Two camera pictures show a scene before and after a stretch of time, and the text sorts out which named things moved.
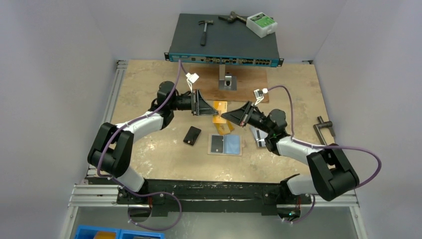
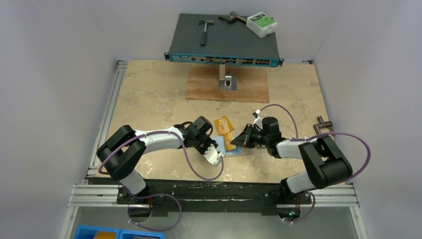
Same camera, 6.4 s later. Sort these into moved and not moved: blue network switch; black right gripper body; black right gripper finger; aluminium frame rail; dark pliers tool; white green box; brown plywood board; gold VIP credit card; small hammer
Moved: gold VIP credit card; black right gripper finger; black right gripper body
Not moved: brown plywood board; aluminium frame rail; blue network switch; small hammer; white green box; dark pliers tool
